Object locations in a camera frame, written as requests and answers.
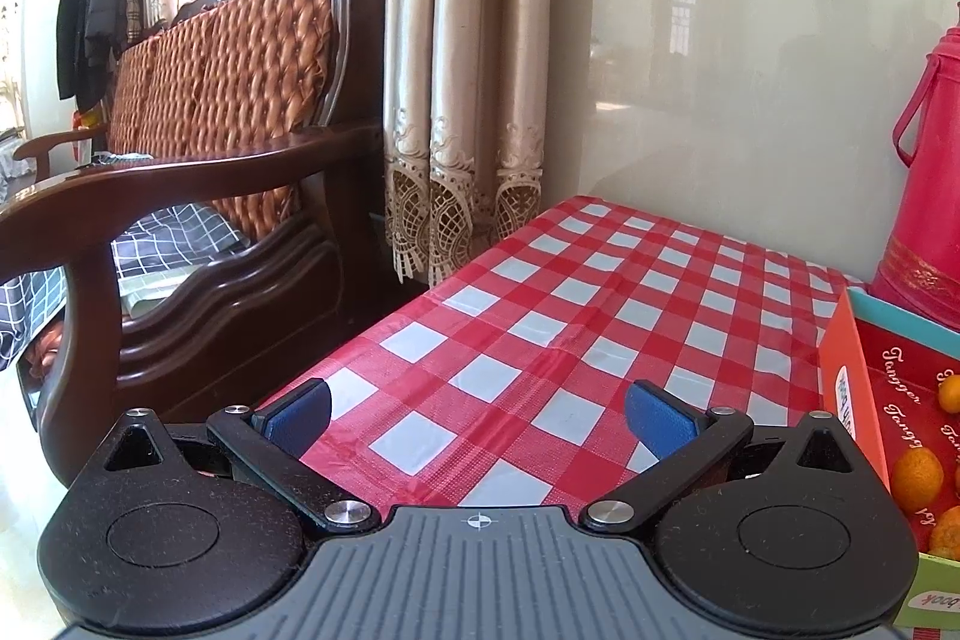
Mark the black hanging coat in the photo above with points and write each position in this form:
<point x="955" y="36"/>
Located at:
<point x="73" y="25"/>

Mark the red thermos flask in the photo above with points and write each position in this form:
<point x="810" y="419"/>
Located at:
<point x="930" y="197"/>

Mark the orange and red cardboard box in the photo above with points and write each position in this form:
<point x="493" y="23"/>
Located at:
<point x="844" y="370"/>

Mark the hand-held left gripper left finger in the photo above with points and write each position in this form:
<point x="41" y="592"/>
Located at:
<point x="300" y="419"/>

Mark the red checkered tablecloth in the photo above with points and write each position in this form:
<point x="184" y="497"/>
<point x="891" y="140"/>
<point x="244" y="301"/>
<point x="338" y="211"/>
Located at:
<point x="562" y="310"/>

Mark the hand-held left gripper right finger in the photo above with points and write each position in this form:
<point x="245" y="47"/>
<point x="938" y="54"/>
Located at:
<point x="656" y="419"/>

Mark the navy checked blanket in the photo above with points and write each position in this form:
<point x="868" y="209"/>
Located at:
<point x="172" y="235"/>

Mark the dark wooden sofa frame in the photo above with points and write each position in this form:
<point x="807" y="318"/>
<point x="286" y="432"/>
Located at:
<point x="225" y="310"/>

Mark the orange tufted sofa cushion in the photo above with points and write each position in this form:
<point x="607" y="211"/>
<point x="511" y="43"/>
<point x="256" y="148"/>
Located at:
<point x="225" y="70"/>

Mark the orange tangerine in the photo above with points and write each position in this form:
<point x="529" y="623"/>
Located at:
<point x="916" y="479"/>
<point x="951" y="394"/>
<point x="948" y="530"/>

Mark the beige lace-trimmed curtain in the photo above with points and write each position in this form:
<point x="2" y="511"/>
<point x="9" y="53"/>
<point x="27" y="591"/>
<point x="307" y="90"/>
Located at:
<point x="450" y="85"/>

